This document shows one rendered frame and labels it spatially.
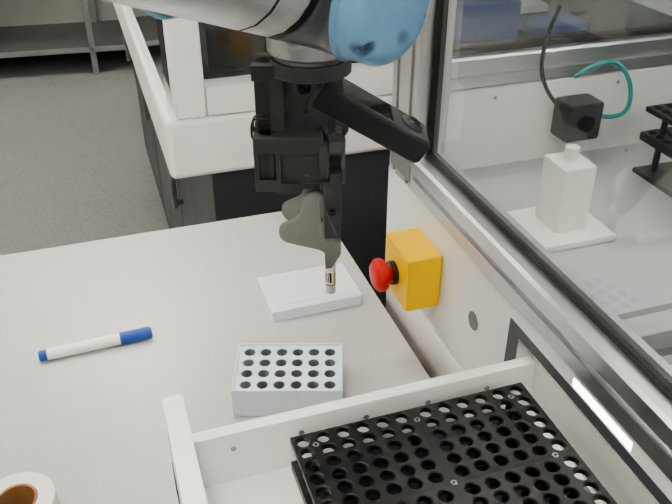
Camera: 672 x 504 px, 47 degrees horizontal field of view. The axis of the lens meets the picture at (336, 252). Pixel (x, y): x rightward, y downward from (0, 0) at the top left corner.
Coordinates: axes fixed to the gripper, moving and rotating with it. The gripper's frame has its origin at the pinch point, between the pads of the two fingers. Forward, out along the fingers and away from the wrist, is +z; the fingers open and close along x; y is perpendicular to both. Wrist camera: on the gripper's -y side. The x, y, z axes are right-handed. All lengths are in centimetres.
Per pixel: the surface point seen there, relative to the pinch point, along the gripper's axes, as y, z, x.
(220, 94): 19, 3, -52
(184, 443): 11.9, 4.4, 21.6
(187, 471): 11.1, 4.4, 24.5
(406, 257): -7.9, 6.2, -8.8
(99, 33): 133, 81, -355
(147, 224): 69, 97, -173
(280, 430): 4.8, 8.8, 15.8
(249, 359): 10.3, 17.7, -4.5
